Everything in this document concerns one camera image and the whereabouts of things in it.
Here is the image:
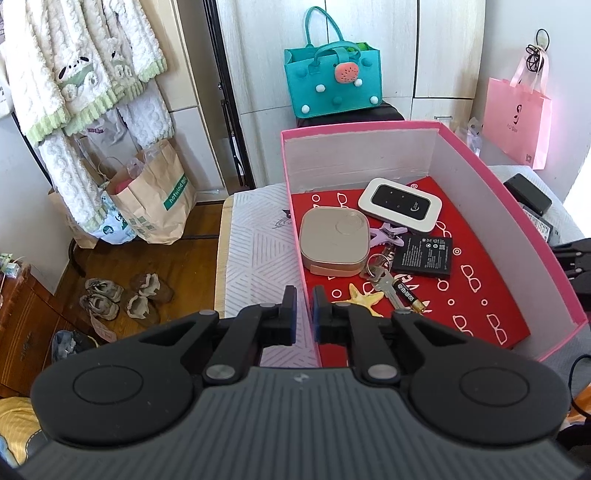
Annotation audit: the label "teal felt handbag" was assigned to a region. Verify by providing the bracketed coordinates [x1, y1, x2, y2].
[284, 6, 383, 117]

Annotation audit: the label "light wooden wardrobe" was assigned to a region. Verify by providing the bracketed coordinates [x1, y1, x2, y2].
[139, 0, 488, 195]

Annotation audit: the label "black cable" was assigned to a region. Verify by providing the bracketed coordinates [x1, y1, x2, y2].
[566, 355, 591, 421]

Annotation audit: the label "white plastic bag purple print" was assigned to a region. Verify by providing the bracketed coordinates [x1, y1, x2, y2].
[76, 111, 144, 171]

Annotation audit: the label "grey sneaker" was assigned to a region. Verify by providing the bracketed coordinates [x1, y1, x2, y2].
[85, 278, 124, 303]
[79, 294, 122, 321]

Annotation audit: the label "yellow starfish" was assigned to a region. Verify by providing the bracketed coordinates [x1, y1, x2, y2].
[335, 283, 385, 319]

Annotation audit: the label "white fluffy pants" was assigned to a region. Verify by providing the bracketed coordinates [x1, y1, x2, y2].
[37, 83, 174, 232]

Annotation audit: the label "plain brown paper bag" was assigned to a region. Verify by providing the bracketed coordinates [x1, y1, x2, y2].
[47, 188, 99, 250]

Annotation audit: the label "black rectangular box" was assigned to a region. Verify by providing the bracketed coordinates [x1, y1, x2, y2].
[503, 174, 553, 215]

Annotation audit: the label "white black pocket router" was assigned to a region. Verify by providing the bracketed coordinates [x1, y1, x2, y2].
[358, 178, 443, 233]

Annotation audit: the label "black battery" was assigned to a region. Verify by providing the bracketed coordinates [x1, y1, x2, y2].
[391, 234, 454, 278]

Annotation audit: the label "purple plastic clip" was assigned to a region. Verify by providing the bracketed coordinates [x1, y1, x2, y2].
[367, 222, 414, 247]

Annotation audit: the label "black clothes rack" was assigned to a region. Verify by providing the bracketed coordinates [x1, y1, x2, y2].
[68, 237, 89, 280]

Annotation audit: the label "silver key bunch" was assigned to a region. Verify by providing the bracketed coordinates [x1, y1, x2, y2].
[359, 247, 435, 315]

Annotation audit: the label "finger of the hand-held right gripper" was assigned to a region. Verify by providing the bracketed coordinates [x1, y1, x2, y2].
[551, 237, 591, 289]

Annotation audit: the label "small green white carton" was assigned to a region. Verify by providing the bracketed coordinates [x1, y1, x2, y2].
[0, 253, 24, 278]

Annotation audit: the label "green white plastic bag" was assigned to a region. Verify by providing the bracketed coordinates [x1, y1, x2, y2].
[90, 185, 139, 245]

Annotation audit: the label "blue grey bag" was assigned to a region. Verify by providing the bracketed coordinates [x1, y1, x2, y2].
[52, 329, 100, 363]

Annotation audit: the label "black labelled device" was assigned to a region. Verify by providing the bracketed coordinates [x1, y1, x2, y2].
[522, 205, 566, 243]

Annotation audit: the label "brown fluffy slipper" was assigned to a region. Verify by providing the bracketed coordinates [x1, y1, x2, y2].
[121, 295, 161, 324]
[129, 273, 175, 303]

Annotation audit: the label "white fluffy jacket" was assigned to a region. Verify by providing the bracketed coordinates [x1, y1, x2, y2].
[0, 0, 168, 144]

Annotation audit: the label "yellow cloth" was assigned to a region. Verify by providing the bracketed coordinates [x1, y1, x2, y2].
[0, 396, 47, 467]

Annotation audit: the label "dark wooden cabinet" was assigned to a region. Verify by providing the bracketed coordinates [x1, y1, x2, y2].
[0, 263, 88, 398]

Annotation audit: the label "pink tote bag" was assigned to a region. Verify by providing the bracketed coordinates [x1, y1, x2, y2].
[484, 55, 553, 169]

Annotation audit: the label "clear plastic packaging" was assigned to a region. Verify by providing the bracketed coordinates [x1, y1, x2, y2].
[464, 117, 485, 155]

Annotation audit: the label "pink cardboard box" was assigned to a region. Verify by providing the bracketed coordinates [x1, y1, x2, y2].
[281, 120, 591, 367]

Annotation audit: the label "beige square device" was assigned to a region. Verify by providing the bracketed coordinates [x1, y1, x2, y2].
[299, 206, 371, 278]

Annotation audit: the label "white cloth tote bag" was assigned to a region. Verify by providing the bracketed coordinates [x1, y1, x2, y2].
[0, 69, 14, 121]

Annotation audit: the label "brown paper bag green label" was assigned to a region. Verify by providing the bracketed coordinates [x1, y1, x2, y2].
[106, 137, 198, 245]

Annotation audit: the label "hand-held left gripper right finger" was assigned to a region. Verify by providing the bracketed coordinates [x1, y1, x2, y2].
[312, 285, 468, 387]

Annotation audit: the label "black hanging cord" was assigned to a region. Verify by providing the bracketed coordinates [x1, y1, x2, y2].
[524, 28, 552, 72]

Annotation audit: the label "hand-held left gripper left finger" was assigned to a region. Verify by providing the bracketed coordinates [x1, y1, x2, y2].
[137, 285, 297, 387]

